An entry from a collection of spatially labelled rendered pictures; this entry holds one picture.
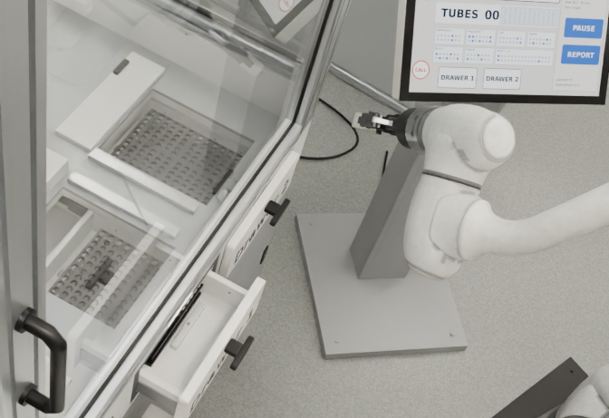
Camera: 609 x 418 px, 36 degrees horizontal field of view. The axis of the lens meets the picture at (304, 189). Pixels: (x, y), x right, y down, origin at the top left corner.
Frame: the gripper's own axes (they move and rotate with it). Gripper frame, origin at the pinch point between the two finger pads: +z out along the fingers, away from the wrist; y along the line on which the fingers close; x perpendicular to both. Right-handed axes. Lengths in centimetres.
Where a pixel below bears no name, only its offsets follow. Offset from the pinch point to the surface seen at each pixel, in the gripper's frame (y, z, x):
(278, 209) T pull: 10.7, 6.6, 20.8
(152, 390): 35, -10, 54
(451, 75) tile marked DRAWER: -26.2, 11.8, -15.5
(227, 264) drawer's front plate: 19.8, 4.3, 33.0
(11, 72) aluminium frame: 83, -91, 9
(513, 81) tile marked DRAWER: -41.0, 8.8, -18.1
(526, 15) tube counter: -39, 7, -33
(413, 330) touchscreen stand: -75, 67, 52
